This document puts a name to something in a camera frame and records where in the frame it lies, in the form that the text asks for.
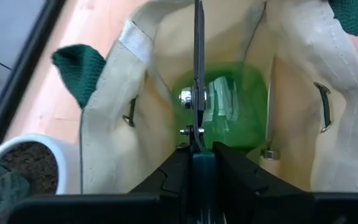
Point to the green plastic spray bottle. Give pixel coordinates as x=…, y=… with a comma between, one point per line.
x=235, y=118

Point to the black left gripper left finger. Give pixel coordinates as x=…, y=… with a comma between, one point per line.
x=176, y=177

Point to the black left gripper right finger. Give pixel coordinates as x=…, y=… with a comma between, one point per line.
x=238, y=177

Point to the green pruning shears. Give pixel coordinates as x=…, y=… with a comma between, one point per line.
x=199, y=46

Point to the black metal table frame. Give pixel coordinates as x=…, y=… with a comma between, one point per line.
x=24, y=62

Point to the green plant in white pot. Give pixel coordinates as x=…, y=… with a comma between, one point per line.
x=26, y=161

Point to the cream canvas green-trim gardening bag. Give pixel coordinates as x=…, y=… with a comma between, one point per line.
x=306, y=77

